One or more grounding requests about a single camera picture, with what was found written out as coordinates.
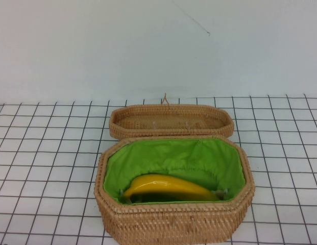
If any woven wicker basket lid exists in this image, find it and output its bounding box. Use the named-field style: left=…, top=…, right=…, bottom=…
left=109, top=104, right=235, bottom=140

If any white grid-patterned tablecloth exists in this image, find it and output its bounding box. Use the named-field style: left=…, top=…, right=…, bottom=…
left=0, top=93, right=317, bottom=245

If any yellow banana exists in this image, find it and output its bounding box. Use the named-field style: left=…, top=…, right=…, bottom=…
left=123, top=174, right=221, bottom=203

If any wicker basket with green liner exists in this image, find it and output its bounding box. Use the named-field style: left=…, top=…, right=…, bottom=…
left=103, top=139, right=246, bottom=206

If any woven wicker basket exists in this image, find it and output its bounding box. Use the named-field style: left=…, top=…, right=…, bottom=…
left=93, top=135, right=256, bottom=242

